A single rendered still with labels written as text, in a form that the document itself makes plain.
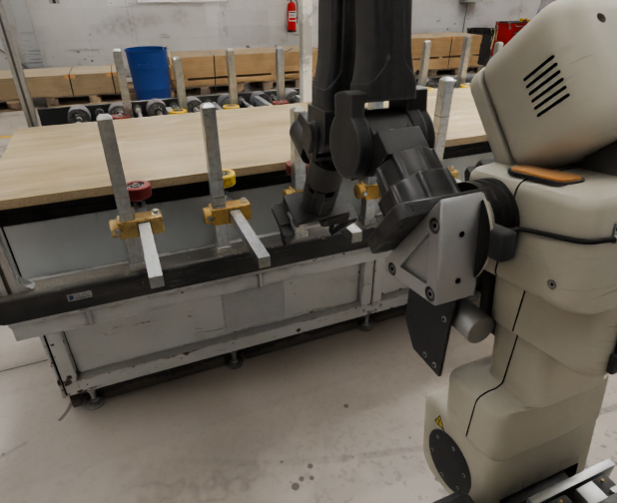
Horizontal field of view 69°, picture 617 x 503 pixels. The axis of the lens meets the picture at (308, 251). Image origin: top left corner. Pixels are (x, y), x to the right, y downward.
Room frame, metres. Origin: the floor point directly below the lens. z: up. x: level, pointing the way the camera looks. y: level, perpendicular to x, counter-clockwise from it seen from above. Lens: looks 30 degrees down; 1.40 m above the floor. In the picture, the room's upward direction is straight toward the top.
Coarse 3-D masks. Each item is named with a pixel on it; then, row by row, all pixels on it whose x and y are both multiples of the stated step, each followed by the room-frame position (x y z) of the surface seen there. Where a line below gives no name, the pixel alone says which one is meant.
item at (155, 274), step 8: (136, 208) 1.19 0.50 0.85; (144, 208) 1.19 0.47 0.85; (144, 224) 1.08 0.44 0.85; (144, 232) 1.04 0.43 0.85; (144, 240) 1.00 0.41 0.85; (152, 240) 1.00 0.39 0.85; (144, 248) 0.96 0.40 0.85; (152, 248) 0.96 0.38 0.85; (152, 256) 0.91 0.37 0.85; (152, 264) 0.88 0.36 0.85; (152, 272) 0.84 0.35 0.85; (160, 272) 0.84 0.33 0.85; (152, 280) 0.83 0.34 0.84; (160, 280) 0.83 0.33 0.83
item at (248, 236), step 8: (232, 200) 1.26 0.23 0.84; (232, 216) 1.15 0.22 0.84; (240, 216) 1.15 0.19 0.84; (240, 224) 1.10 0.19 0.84; (248, 224) 1.10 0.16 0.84; (240, 232) 1.08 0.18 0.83; (248, 232) 1.05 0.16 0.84; (248, 240) 1.01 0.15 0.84; (256, 240) 1.01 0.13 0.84; (248, 248) 1.01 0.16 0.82; (256, 248) 0.97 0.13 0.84; (264, 248) 0.97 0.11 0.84; (256, 256) 0.94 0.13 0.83; (264, 256) 0.93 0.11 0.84; (264, 264) 0.92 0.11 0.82
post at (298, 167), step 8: (296, 112) 1.27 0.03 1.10; (296, 152) 1.27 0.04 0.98; (296, 160) 1.27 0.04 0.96; (296, 168) 1.27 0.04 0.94; (304, 168) 1.28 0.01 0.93; (296, 176) 1.27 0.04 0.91; (304, 176) 1.28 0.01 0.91; (296, 184) 1.27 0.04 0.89; (304, 184) 1.28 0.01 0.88; (296, 232) 1.27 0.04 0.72
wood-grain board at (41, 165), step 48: (432, 96) 2.46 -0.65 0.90; (48, 144) 1.62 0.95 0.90; (96, 144) 1.62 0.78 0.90; (144, 144) 1.62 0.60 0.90; (192, 144) 1.62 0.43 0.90; (240, 144) 1.62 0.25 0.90; (288, 144) 1.62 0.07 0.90; (0, 192) 1.18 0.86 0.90; (48, 192) 1.18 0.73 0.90; (96, 192) 1.21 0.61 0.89
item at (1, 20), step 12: (0, 0) 1.98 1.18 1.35; (0, 12) 1.97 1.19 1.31; (0, 24) 1.97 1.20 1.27; (0, 36) 1.96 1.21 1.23; (12, 36) 2.00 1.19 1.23; (12, 48) 1.97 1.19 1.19; (12, 60) 1.97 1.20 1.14; (12, 72) 1.96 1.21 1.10; (24, 84) 1.97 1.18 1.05; (24, 96) 1.98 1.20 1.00; (24, 108) 1.96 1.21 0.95; (36, 120) 1.98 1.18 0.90
